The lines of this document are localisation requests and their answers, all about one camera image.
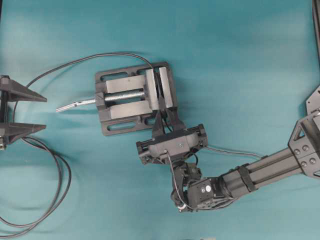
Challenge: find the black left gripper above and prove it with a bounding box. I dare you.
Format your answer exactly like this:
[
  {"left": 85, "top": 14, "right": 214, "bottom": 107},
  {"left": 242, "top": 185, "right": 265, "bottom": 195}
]
[{"left": 0, "top": 75, "right": 47, "bottom": 150}]

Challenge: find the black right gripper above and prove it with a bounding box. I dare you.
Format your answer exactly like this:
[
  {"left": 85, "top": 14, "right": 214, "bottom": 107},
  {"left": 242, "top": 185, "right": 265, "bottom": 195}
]
[{"left": 136, "top": 98, "right": 208, "bottom": 165}]

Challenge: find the black USB cable with plug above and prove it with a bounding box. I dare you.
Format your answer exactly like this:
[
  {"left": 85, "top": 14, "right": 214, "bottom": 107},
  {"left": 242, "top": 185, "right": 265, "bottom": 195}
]
[{"left": 0, "top": 109, "right": 263, "bottom": 227}]

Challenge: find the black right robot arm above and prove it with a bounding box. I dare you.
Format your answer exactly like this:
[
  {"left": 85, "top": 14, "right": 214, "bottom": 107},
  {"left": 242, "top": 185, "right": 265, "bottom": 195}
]
[{"left": 136, "top": 90, "right": 320, "bottom": 212}]

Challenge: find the black cast iron vise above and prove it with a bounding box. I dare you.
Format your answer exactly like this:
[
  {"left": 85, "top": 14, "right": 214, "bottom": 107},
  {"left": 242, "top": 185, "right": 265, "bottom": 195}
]
[{"left": 95, "top": 61, "right": 178, "bottom": 136}]

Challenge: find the silver vise screw handle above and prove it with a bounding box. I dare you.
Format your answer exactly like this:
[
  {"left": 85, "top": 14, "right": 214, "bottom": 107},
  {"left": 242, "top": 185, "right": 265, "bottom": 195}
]
[{"left": 55, "top": 90, "right": 146, "bottom": 112}]

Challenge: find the black fixed connector cable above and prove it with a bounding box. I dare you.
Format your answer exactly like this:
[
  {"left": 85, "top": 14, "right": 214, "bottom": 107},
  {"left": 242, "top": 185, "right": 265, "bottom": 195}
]
[{"left": 12, "top": 51, "right": 161, "bottom": 126}]

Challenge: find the black aluminium frame rail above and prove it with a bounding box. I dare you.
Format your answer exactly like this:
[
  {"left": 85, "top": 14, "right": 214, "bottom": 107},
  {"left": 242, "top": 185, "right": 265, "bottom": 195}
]
[{"left": 312, "top": 0, "right": 320, "bottom": 56}]

